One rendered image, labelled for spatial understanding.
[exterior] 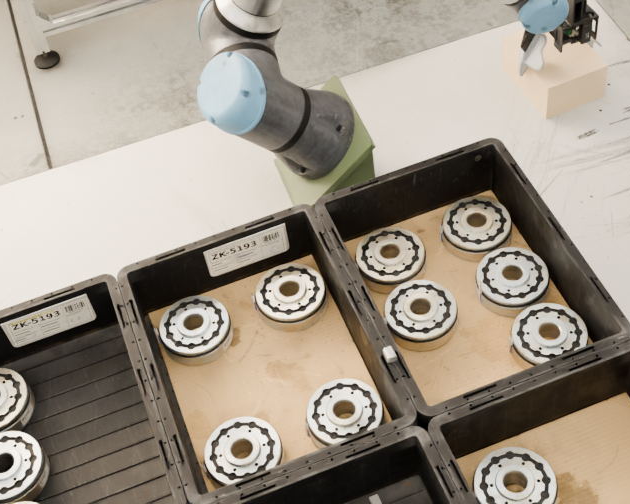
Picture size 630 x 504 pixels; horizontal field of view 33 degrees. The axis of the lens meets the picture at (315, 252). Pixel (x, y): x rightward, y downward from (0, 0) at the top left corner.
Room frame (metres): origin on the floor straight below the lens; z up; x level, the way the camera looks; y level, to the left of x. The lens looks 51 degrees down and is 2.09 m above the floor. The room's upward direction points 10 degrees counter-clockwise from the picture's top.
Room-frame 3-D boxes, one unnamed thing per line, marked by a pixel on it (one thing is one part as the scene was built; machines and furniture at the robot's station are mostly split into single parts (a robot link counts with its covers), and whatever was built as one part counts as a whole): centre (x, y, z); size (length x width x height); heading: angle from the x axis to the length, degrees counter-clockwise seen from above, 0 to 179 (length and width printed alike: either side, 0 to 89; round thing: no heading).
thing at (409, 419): (0.81, 0.10, 0.92); 0.40 x 0.30 x 0.02; 13
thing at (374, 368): (0.81, 0.10, 0.87); 0.40 x 0.30 x 0.11; 13
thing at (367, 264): (0.97, -0.11, 0.86); 0.10 x 0.10 x 0.01
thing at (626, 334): (0.88, -0.20, 0.92); 0.40 x 0.30 x 0.02; 13
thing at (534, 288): (0.89, -0.27, 0.86); 0.10 x 0.10 x 0.01
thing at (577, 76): (1.43, -0.49, 0.74); 0.16 x 0.12 x 0.07; 15
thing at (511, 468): (0.58, -0.19, 0.86); 0.05 x 0.05 x 0.01
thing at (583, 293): (0.88, -0.20, 0.87); 0.40 x 0.30 x 0.11; 13
